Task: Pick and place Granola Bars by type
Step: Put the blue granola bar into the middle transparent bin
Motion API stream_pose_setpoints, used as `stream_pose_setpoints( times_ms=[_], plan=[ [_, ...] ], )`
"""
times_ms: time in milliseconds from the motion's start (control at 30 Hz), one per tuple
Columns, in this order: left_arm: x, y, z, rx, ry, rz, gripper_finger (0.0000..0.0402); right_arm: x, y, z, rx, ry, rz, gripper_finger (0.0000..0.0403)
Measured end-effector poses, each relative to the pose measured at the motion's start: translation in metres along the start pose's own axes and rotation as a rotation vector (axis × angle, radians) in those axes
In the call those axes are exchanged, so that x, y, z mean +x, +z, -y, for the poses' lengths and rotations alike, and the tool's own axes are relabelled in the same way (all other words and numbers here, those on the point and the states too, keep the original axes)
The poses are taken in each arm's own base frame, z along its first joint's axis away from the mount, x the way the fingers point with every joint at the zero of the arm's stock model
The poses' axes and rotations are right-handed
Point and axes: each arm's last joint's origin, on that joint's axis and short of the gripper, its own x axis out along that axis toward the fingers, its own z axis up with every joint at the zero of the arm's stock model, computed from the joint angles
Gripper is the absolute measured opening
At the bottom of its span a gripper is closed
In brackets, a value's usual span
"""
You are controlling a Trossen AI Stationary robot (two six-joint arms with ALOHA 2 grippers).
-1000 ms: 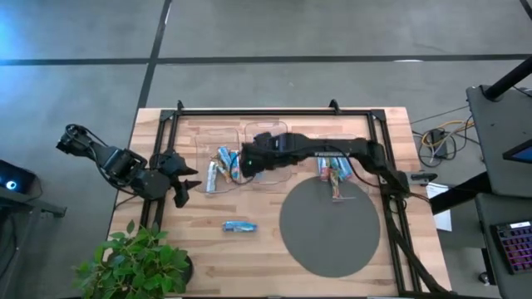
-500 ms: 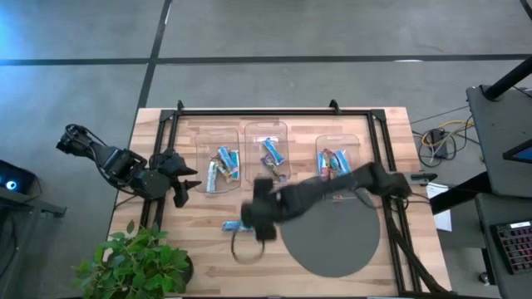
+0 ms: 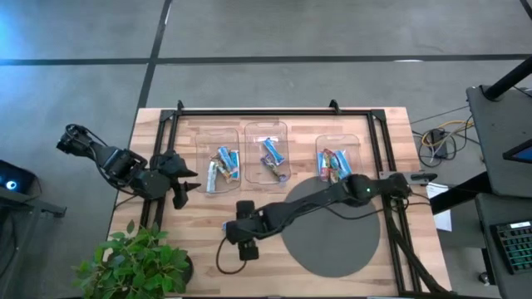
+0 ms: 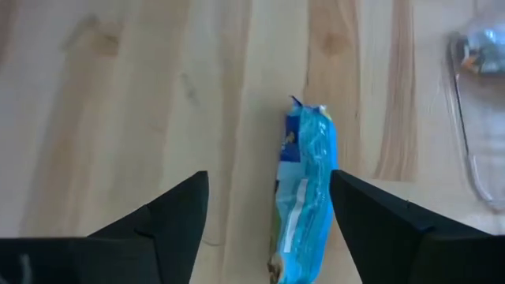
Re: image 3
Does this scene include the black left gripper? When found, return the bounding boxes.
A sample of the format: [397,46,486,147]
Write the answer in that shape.
[136,151,202,210]

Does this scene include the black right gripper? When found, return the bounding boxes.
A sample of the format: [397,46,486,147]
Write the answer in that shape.
[236,200,273,262]

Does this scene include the pale blue white granola bar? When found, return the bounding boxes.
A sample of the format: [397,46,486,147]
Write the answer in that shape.
[206,160,219,194]

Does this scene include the red blue granola bar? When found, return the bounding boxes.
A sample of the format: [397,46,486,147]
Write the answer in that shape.
[323,148,338,175]

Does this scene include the clear plastic bin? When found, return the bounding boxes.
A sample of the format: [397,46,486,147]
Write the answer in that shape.
[244,120,291,186]
[194,126,243,195]
[314,133,363,184]

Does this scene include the black plant pot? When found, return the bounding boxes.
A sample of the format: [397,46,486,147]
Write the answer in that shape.
[180,253,195,286]

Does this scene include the grey round woven placemat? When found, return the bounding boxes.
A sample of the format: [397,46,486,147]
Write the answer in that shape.
[281,175,382,279]

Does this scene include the green leafy plant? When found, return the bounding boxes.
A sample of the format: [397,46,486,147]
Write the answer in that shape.
[71,218,193,299]

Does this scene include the black device stand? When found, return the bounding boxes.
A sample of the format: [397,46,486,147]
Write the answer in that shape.
[0,186,68,219]

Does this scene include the grey metal plate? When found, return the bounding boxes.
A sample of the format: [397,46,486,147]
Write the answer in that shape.
[377,169,436,187]

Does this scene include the black device blue light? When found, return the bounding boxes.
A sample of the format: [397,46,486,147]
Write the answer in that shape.
[0,159,37,195]

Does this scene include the black hand tool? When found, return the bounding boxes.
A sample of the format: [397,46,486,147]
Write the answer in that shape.
[409,172,439,184]

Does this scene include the white paper sheet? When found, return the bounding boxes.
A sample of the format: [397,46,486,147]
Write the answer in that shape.
[425,182,453,233]

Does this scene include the black power adapter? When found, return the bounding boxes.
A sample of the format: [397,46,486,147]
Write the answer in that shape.
[429,128,449,159]

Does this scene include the black support beam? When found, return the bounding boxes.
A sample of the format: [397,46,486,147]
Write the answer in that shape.
[429,171,494,216]

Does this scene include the black low table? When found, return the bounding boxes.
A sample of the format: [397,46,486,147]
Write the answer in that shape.
[475,193,532,299]

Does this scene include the black side table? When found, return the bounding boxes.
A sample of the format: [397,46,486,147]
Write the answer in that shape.
[465,85,532,199]

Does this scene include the black keypad green keys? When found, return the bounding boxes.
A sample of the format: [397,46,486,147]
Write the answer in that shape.
[489,220,532,276]

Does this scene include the tablet blue screen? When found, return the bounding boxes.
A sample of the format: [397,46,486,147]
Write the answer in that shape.
[501,139,532,164]

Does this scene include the black pole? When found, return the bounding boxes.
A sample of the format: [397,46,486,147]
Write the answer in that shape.
[483,56,532,101]

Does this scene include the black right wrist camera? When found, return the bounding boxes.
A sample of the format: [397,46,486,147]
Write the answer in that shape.
[226,219,243,245]

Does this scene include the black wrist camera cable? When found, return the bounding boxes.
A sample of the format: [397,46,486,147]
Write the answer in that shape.
[214,236,250,276]

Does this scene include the black metal table frame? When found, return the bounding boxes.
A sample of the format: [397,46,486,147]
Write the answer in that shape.
[139,98,454,299]

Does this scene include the black cable bundle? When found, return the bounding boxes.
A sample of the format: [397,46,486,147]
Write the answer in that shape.
[386,197,456,298]

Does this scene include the yellow cable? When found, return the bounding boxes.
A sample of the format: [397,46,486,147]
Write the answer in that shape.
[421,120,475,147]

